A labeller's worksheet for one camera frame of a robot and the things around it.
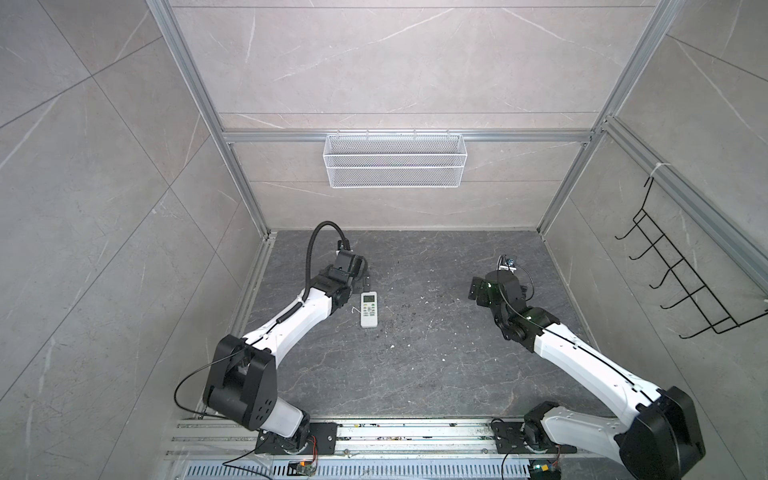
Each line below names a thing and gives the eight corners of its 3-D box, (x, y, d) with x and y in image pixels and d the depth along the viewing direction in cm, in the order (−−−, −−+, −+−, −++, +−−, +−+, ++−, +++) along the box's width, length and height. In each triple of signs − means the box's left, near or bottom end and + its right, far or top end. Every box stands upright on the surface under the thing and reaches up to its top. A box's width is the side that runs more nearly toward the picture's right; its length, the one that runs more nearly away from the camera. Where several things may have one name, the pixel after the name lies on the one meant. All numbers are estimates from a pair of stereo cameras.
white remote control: (358, 327, 95) (358, 324, 94) (361, 295, 103) (360, 291, 101) (377, 327, 95) (377, 324, 94) (378, 295, 103) (378, 291, 101)
